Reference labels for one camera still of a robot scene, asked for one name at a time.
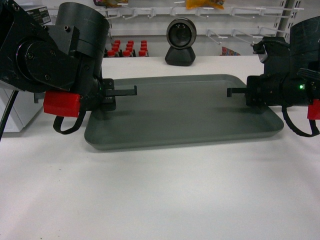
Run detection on red cap sauce bottles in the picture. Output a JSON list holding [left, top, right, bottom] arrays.
[[103, 39, 149, 58]]

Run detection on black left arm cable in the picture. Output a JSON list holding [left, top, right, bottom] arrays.
[[0, 89, 87, 143]]

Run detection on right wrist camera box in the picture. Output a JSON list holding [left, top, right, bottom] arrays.
[[251, 36, 290, 75]]

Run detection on yellow snack bag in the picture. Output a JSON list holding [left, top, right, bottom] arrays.
[[185, 0, 225, 10]]

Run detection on colourful snack bag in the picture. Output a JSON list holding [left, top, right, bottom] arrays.
[[220, 46, 240, 56]]

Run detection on white peg hooks rack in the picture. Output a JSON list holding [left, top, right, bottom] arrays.
[[47, 0, 306, 46]]

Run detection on black round barcode scanner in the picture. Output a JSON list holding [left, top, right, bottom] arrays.
[[165, 17, 197, 67]]

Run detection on white cash register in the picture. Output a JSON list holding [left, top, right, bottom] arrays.
[[4, 91, 44, 133]]

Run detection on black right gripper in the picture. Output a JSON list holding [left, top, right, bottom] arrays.
[[227, 65, 290, 107]]

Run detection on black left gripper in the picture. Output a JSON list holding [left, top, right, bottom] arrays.
[[82, 78, 138, 111]]

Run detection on white checkout table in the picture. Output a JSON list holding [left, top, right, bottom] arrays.
[[0, 55, 320, 240]]

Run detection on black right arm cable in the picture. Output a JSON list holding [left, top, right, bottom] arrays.
[[281, 104, 320, 138]]

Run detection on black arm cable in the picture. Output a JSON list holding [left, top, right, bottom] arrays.
[[281, 104, 320, 138], [0, 89, 87, 143]]

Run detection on grey rectangular serving tray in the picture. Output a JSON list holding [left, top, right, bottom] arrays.
[[84, 74, 284, 151]]

